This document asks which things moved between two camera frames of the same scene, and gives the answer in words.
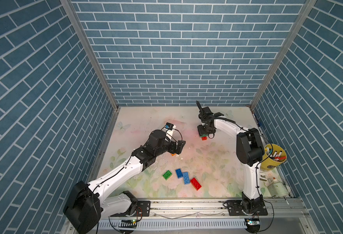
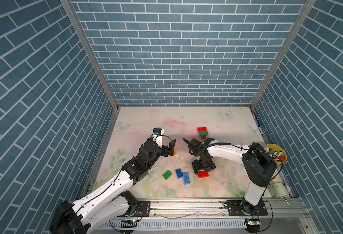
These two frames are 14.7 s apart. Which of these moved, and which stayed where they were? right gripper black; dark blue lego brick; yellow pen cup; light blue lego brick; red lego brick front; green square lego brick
Moved: right gripper black; red lego brick front
Stayed: green square lego brick; yellow pen cup; dark blue lego brick; light blue lego brick
